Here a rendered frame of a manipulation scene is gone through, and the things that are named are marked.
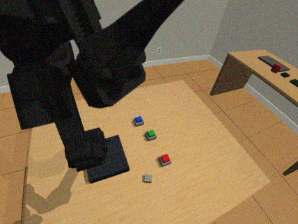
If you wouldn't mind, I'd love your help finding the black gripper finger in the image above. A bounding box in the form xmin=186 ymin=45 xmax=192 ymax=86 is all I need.
xmin=79 ymin=0 xmax=184 ymax=83

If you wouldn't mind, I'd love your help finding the red button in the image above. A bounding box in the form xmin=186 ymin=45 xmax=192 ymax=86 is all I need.
xmin=158 ymin=153 xmax=171 ymax=167

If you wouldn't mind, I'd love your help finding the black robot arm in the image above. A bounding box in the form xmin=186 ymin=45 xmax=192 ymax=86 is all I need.
xmin=0 ymin=0 xmax=107 ymax=172

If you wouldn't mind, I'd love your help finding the blue button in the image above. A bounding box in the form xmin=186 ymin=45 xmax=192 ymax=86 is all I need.
xmin=134 ymin=116 xmax=144 ymax=127

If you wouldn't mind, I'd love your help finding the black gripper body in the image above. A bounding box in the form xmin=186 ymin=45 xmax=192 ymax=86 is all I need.
xmin=20 ymin=0 xmax=146 ymax=109

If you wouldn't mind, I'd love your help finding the green button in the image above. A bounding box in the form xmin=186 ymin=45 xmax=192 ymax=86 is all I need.
xmin=145 ymin=130 xmax=157 ymax=142

